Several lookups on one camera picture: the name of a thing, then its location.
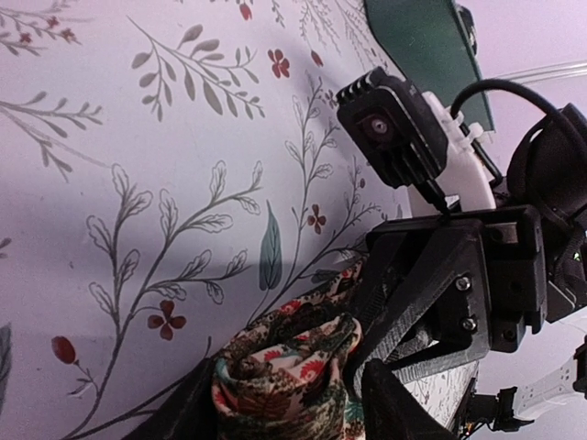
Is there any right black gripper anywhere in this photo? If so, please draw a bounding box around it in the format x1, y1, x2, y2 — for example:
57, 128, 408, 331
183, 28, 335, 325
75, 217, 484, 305
350, 205, 546, 380

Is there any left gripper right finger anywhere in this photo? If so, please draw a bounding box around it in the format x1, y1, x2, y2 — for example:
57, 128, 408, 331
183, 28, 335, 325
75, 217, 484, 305
357, 359, 458, 440

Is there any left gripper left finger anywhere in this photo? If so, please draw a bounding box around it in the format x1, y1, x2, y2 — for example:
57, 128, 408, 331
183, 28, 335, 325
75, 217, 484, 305
124, 357, 217, 440

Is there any flamingo patterned tie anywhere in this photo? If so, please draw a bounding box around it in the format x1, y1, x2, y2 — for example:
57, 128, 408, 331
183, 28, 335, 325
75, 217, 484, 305
211, 262, 365, 439

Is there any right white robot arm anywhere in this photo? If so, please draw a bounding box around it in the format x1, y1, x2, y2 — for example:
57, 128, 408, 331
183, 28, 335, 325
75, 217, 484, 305
344, 118, 586, 390

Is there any floral patterned table mat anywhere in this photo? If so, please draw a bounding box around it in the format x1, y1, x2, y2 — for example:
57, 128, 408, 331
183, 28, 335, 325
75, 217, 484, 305
0, 0, 481, 440

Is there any green divided organizer box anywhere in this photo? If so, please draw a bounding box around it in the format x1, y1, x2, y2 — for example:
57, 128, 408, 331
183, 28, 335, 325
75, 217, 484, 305
364, 0, 482, 106

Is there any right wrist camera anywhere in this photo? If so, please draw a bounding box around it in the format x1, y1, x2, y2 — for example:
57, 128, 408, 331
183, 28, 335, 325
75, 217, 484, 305
336, 67, 449, 193

